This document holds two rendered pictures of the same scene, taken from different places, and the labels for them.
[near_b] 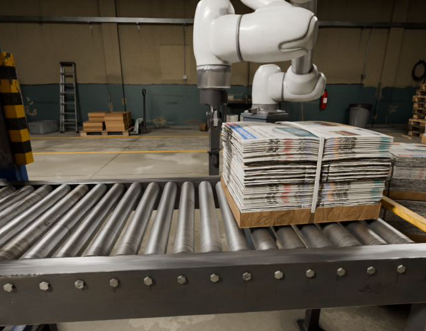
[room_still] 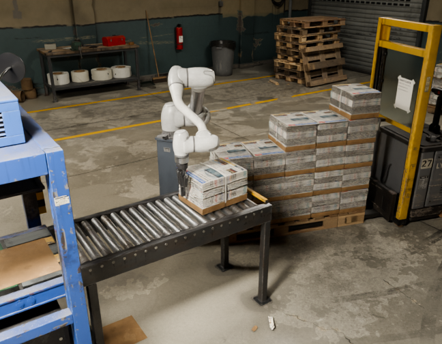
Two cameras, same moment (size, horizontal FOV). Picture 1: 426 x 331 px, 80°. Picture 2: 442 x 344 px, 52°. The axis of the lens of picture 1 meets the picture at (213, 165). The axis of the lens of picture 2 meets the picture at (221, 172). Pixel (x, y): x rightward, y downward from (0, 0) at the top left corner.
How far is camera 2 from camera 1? 2.34 m
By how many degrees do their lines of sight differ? 29
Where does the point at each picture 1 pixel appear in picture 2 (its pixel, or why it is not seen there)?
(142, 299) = (183, 244)
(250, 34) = (198, 147)
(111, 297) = (174, 246)
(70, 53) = not seen: outside the picture
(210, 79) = (183, 161)
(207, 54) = (182, 153)
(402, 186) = (259, 172)
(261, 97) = (170, 127)
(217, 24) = (186, 143)
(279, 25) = (209, 145)
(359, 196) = (239, 192)
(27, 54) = not seen: outside the picture
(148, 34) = not seen: outside the picture
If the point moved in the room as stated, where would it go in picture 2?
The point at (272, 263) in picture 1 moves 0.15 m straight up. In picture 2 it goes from (219, 222) to (219, 201)
